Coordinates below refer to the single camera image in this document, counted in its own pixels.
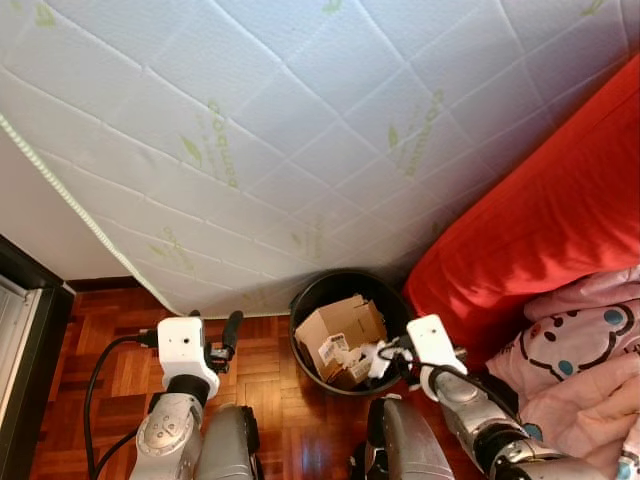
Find black round waste bin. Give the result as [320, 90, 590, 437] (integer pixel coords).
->
[288, 268, 419, 396]

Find pink cartoon print blanket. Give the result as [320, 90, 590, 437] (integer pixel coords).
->
[485, 265, 640, 480]

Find white paper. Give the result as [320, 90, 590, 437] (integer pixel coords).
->
[355, 340, 401, 381]

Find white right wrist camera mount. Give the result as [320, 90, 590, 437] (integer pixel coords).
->
[405, 313, 469, 401]

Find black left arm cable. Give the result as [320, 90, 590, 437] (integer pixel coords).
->
[82, 330, 161, 480]

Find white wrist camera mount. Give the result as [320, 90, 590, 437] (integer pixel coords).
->
[405, 313, 469, 401]
[157, 316, 219, 396]

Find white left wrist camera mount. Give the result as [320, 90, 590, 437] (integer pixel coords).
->
[157, 316, 219, 396]

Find brown cardboard box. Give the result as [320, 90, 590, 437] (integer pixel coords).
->
[293, 293, 389, 386]

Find silver robot right leg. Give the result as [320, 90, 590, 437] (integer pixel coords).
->
[350, 395, 456, 480]

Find dark wood baseboard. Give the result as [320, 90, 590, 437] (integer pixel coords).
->
[65, 275, 151, 294]

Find aluminium sliding door track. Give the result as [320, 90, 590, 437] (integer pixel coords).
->
[0, 275, 39, 411]

